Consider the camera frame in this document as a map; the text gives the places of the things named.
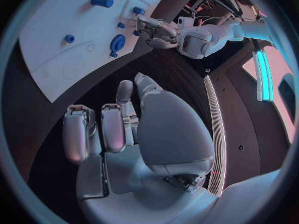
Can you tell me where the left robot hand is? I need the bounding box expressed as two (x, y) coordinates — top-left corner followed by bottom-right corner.
(136, 14), (179, 49)

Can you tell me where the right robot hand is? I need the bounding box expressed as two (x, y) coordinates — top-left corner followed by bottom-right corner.
(62, 72), (219, 224)

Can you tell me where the white task board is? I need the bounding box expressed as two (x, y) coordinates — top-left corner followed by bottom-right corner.
(18, 0), (175, 104)

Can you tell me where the blue gear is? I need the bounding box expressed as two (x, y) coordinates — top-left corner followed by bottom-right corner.
(110, 34), (127, 52)

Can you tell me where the blue long cylinder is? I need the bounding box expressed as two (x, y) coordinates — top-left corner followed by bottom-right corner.
(90, 0), (115, 8)

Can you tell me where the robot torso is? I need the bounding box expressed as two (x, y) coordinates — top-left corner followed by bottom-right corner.
(202, 39), (298, 198)

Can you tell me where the glowing light bar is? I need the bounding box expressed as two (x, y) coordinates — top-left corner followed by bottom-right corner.
(251, 48), (275, 104)

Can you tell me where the white cable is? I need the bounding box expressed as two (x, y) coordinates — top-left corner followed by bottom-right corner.
(194, 16), (265, 23)

